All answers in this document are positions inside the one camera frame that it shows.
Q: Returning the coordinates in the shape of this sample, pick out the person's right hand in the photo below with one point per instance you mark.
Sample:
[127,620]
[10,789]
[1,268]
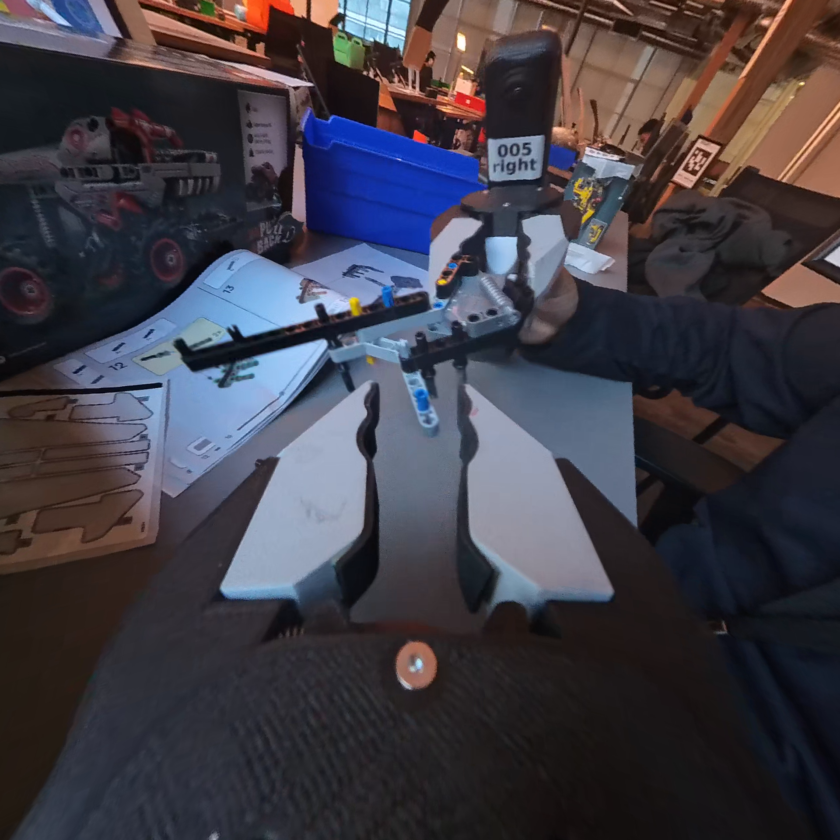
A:
[554,315]

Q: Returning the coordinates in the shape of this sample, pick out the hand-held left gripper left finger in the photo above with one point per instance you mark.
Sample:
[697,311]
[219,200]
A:
[308,505]

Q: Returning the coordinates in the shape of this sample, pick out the black and grey lego assembly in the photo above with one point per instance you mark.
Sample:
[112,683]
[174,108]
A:
[295,331]

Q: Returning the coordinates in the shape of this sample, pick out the dark grey jacket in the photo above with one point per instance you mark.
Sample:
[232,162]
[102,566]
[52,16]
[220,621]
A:
[709,243]

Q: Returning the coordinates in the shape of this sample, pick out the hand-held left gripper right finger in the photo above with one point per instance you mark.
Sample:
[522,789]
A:
[525,512]

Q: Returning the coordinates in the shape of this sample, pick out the yellow vehicle lego box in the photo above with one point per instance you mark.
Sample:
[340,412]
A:
[600,197]

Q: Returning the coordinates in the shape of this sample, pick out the green bag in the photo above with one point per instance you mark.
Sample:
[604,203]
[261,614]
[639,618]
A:
[348,49]

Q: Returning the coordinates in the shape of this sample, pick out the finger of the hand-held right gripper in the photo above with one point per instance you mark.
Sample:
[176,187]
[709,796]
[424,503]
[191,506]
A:
[548,253]
[456,246]

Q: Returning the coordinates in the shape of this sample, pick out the framed black and white marker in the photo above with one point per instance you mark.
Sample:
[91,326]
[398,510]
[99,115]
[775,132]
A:
[701,161]

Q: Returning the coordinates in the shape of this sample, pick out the white lego instruction booklet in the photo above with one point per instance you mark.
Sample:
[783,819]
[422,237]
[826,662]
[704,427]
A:
[262,295]

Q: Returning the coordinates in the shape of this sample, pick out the small blue plastic bin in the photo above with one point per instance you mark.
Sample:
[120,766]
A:
[563,157]

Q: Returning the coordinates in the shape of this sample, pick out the person's dark blue clothing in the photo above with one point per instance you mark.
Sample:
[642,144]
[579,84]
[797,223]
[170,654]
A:
[774,590]

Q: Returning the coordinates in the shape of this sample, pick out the black chair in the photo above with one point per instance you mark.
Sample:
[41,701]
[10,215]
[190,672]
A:
[807,210]

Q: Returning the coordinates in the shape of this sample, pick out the person's right forearm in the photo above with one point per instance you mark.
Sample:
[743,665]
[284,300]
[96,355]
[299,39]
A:
[689,354]

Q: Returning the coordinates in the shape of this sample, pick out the black monster truck lego box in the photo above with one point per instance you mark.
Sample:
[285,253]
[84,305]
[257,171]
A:
[131,197]

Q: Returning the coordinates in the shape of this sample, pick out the white paper bag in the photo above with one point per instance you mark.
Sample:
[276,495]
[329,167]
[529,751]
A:
[589,259]

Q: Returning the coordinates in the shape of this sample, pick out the large blue plastic bin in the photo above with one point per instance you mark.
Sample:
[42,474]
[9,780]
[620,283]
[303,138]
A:
[387,190]

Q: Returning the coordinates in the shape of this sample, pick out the lego sticker sheet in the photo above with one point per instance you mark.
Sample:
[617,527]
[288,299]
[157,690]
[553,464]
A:
[72,472]

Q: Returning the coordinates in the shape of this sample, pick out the wooden post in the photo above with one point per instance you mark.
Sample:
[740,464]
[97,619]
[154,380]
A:
[761,65]

